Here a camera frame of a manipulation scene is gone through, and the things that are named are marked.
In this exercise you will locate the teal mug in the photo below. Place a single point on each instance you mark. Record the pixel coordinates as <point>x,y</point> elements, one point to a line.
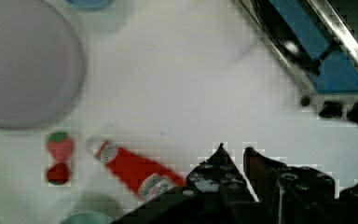
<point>87,217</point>

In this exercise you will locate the blue cup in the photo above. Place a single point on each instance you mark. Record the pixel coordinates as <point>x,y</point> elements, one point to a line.
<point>89,4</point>

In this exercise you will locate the lilac round plate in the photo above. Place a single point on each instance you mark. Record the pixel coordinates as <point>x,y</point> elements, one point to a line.
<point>42,64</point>

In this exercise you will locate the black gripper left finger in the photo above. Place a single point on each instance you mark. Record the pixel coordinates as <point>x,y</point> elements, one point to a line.
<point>215,171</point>

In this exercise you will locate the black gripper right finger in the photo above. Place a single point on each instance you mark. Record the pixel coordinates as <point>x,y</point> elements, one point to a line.
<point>292,195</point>

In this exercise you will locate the red ketchup bottle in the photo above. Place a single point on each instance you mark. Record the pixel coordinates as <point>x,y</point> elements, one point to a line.
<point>146,178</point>

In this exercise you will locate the dark red toy strawberry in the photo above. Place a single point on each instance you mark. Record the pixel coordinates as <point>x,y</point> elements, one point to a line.
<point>58,174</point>

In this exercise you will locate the light red toy strawberry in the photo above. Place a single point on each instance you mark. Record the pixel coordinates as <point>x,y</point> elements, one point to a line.
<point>61,146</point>

